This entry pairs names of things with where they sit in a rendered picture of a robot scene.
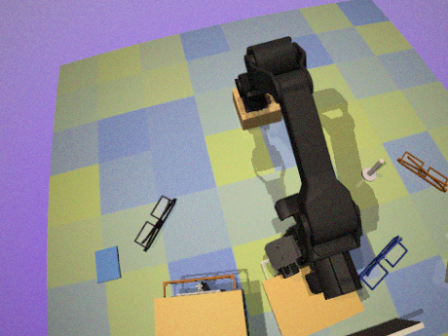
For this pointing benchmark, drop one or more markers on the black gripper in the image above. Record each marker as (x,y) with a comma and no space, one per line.
(288,207)

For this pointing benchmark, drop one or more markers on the blue flat slab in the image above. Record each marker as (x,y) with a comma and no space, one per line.
(107,264)

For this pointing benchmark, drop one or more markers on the black-framed clear glasses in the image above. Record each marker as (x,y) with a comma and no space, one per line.
(149,232)

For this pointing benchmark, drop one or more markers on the dark brown flat panel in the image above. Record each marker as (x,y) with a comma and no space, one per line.
(394,327)

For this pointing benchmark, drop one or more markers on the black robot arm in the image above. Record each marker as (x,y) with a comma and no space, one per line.
(329,219)

